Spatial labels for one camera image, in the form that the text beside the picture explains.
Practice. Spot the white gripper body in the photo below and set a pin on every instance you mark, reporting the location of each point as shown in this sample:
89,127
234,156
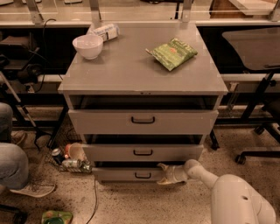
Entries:
174,174

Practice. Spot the white bowl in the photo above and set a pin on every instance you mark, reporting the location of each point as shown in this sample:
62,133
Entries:
88,46

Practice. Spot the white sneaker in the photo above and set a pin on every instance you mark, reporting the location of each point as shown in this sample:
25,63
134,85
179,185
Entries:
35,190

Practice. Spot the black office chair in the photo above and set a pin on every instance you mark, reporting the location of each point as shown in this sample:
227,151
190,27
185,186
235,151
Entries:
259,50

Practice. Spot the dark soda can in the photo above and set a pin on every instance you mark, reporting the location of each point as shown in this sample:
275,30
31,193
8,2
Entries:
57,156

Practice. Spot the orange plastic cup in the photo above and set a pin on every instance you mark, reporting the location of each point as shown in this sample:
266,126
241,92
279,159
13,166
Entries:
75,151

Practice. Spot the wire basket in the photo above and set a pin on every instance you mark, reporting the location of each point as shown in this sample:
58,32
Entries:
66,135

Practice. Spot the grey drawer cabinet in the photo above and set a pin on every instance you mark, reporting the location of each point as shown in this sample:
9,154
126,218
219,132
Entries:
124,68

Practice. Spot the person leg in jeans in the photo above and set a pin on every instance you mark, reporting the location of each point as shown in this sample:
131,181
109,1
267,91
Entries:
14,169

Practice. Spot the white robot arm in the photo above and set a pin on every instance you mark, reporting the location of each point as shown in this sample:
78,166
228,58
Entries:
233,200

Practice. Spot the green snack bag on floor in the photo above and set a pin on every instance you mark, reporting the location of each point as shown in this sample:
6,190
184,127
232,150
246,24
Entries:
56,217

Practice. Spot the grey top drawer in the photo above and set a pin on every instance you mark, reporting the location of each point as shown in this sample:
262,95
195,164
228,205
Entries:
142,115

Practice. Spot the grey drawer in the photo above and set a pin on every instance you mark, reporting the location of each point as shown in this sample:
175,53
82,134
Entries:
127,172
143,148
142,115

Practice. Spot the grey middle drawer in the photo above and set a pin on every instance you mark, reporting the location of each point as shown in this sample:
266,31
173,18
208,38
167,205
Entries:
143,148

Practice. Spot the grey bottom drawer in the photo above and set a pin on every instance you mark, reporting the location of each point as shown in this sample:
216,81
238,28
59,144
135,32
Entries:
127,172

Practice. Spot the green soda can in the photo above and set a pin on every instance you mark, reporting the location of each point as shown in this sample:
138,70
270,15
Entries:
71,163

